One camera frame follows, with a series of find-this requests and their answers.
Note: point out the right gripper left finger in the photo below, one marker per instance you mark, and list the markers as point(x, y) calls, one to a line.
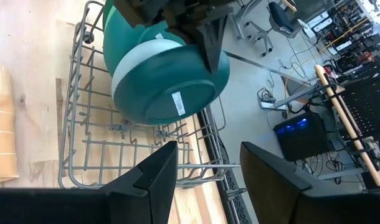
point(84, 207)

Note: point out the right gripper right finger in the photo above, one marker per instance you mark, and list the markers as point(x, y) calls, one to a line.
point(302, 208)

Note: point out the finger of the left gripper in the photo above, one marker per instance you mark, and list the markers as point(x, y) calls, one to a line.
point(213, 40)

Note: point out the pale blue plate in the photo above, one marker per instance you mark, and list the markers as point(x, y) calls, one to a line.
point(131, 59)

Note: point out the light green plate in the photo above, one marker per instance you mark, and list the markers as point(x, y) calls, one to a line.
point(110, 18)

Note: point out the dark green plate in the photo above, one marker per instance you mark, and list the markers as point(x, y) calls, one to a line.
point(106, 7)

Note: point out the black computer tower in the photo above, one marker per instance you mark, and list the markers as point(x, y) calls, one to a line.
point(302, 140)

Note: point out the blue swivel office chair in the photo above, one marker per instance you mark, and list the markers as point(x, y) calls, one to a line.
point(280, 15)

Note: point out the white power strip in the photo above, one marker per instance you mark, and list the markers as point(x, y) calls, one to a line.
point(271, 105)

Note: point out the wooden pole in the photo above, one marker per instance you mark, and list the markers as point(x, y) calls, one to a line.
point(349, 124)

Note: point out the black perforated panel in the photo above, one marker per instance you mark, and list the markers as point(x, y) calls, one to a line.
point(370, 109)

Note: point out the cluttered electronics shelf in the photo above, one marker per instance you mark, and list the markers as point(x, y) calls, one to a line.
point(349, 34)

